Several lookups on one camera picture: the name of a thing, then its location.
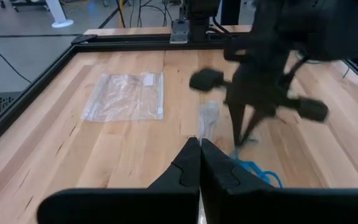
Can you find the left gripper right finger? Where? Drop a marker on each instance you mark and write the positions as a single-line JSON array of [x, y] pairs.
[[275, 208]]

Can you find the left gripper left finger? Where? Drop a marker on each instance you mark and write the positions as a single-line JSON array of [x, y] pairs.
[[120, 208]]

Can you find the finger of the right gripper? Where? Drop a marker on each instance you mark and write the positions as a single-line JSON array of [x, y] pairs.
[[238, 121], [253, 121]]

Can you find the clear plastic zip bag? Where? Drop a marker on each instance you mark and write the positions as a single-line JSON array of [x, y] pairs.
[[208, 118], [123, 99]]

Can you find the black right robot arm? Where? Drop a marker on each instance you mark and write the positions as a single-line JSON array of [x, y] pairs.
[[322, 28]]

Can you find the white tower fan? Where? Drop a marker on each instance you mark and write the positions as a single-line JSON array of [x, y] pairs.
[[62, 23]]

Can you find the black aluminium table frame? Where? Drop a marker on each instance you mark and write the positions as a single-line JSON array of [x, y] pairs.
[[26, 99]]

